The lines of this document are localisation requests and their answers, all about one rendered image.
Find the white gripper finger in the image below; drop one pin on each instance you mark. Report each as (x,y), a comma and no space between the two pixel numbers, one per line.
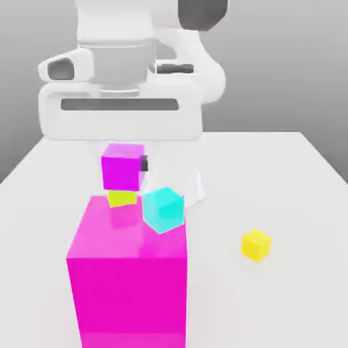
(144,163)

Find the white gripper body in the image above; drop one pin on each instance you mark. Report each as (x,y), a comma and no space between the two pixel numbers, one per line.
(122,125)

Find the small magenta cube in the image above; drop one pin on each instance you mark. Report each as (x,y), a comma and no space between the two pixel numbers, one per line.
(121,170)

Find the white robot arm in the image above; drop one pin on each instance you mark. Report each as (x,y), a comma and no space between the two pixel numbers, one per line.
(114,24)

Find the small lime cube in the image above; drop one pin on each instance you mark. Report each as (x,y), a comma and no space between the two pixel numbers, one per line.
(122,198)

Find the small cyan cube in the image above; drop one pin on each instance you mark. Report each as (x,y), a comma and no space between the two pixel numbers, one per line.
(163,209)

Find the small yellow cube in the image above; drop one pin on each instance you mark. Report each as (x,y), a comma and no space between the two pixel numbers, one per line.
(256,246)

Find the large pink box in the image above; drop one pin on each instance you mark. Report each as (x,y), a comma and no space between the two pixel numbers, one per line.
(127,293)

